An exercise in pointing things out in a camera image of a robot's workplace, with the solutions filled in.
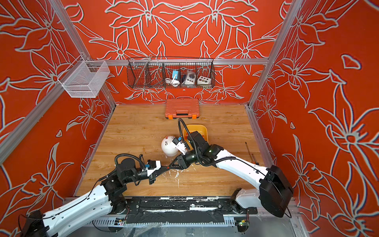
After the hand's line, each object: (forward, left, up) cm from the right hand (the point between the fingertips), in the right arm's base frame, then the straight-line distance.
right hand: (169, 168), depth 68 cm
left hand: (+1, +1, -2) cm, 3 cm away
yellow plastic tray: (+34, -17, -14) cm, 40 cm away
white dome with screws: (+16, +4, -9) cm, 19 cm away
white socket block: (+54, -18, +11) cm, 58 cm away
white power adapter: (+52, -9, +14) cm, 55 cm away
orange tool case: (+52, -2, -13) cm, 53 cm away
